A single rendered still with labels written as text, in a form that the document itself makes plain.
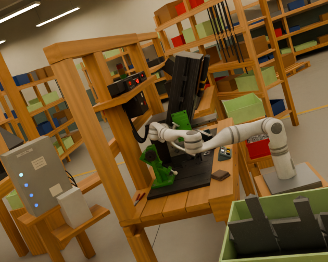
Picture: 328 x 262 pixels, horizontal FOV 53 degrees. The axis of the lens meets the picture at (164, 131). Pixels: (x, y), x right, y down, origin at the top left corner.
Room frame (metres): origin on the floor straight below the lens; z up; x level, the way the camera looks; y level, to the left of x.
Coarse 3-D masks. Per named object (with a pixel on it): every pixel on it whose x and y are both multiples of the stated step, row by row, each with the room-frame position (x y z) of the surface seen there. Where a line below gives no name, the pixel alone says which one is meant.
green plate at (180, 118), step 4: (176, 112) 2.31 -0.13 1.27; (180, 112) 2.30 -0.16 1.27; (184, 112) 2.29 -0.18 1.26; (172, 116) 2.32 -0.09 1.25; (176, 116) 2.31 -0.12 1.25; (180, 116) 2.30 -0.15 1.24; (184, 116) 2.29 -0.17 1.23; (172, 120) 2.31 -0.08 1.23; (176, 120) 2.30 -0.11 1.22; (180, 120) 2.29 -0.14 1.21; (184, 120) 2.28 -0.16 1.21; (188, 120) 2.27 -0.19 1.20; (180, 124) 2.29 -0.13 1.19; (184, 124) 2.28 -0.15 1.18; (188, 124) 2.27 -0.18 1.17; (176, 128) 2.29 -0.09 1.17; (180, 128) 2.28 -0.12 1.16; (184, 128) 2.27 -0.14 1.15; (188, 128) 2.26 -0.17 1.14; (180, 140) 2.27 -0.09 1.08
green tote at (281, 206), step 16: (304, 192) 1.27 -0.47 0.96; (320, 192) 1.24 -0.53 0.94; (240, 208) 1.39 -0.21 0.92; (272, 208) 1.33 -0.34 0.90; (288, 208) 1.30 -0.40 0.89; (320, 208) 1.25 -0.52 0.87; (224, 240) 1.14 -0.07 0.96; (224, 256) 1.07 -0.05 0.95; (272, 256) 0.96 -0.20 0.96; (288, 256) 0.93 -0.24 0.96; (304, 256) 0.91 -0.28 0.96; (320, 256) 0.89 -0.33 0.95
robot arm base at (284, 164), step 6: (270, 150) 1.60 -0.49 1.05; (276, 150) 1.57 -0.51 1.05; (282, 150) 1.56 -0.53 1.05; (288, 150) 1.58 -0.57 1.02; (276, 156) 1.57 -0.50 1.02; (282, 156) 1.56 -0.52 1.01; (288, 156) 1.57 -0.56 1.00; (276, 162) 1.58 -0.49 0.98; (282, 162) 1.56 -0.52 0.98; (288, 162) 1.56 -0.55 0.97; (276, 168) 1.59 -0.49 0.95; (282, 168) 1.57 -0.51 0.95; (288, 168) 1.56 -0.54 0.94; (294, 168) 1.57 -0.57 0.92; (282, 174) 1.57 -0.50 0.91; (288, 174) 1.56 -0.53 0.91; (294, 174) 1.57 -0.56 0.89
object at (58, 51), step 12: (108, 36) 2.49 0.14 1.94; (120, 36) 2.74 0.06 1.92; (132, 36) 3.05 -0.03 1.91; (48, 48) 1.78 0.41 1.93; (60, 48) 1.78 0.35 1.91; (72, 48) 1.90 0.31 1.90; (84, 48) 2.04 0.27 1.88; (96, 48) 2.21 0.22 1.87; (108, 48) 2.40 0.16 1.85; (48, 60) 1.79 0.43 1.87; (60, 60) 1.77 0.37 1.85
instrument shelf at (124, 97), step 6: (150, 78) 2.68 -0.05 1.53; (156, 78) 2.85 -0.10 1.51; (144, 84) 2.47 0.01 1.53; (132, 90) 2.19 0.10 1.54; (138, 90) 2.30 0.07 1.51; (120, 96) 2.10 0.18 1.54; (126, 96) 2.04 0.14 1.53; (132, 96) 2.14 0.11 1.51; (102, 102) 2.14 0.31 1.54; (108, 102) 2.05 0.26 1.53; (114, 102) 2.04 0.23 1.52; (120, 102) 2.03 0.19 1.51; (96, 108) 2.07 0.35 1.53; (102, 108) 2.06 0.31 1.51; (108, 108) 2.05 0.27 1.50
